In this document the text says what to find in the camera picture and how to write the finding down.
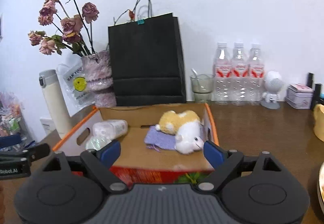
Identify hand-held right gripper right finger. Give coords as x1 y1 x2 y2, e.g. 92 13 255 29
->
197 140 282 194

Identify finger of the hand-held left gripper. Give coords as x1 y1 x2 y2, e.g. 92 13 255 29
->
0 134 22 150
0 143 50 164

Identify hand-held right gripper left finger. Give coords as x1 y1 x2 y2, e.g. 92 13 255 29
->
42 139 128 194

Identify orange-rimmed wooden tray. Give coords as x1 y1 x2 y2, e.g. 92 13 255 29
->
52 103 219 184

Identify wooden desktop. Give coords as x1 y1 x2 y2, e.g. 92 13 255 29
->
38 101 324 224

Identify iridescent foil packet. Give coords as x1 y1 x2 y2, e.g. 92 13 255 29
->
85 137 112 151

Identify colourful wrapped packets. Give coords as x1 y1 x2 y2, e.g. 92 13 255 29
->
0 91 26 138

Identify clear wrapped white package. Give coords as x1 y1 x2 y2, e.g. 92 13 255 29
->
92 119 129 142

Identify white carton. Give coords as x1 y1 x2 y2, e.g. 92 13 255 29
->
40 116 56 136

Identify yellow and white plush toy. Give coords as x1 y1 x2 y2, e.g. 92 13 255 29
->
155 110 204 156

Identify cream thermos bottle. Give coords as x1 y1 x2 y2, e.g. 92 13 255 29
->
39 69 74 140

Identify purple knitted pouch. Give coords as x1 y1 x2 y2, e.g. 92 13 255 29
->
144 126 178 152

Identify grey glass cup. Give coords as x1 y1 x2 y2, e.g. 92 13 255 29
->
190 73 215 103

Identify clear bag with yellow smiley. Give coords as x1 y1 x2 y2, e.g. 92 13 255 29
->
56 62 96 117

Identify clear water bottle red label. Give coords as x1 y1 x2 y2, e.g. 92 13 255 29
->
248 43 266 105
214 42 232 106
231 42 250 106

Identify black paper bag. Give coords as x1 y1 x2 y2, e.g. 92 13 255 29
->
108 0 187 107

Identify pink tin box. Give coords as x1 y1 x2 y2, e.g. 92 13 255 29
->
286 83 314 110

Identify yellow bag at right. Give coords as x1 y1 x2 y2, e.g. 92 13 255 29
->
313 104 324 142

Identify round plate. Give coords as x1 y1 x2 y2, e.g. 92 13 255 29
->
316 162 324 217

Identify black bottle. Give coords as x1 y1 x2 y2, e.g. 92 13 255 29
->
314 83 322 110

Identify dried pink roses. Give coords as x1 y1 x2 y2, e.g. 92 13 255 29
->
28 0 100 57

